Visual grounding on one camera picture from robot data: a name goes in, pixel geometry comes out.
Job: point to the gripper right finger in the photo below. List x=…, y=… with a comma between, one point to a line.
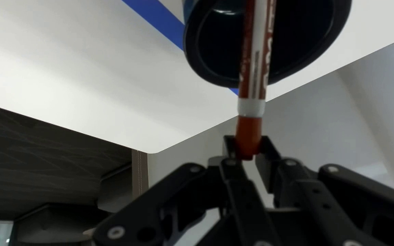
x=320, y=191

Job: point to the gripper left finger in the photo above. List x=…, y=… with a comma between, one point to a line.
x=183, y=194

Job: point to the red and white marker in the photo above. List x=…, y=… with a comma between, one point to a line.
x=253, y=68

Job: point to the dark blue mug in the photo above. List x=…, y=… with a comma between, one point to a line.
x=217, y=41

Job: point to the blue tape strip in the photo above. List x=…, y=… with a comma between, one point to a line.
x=159, y=17

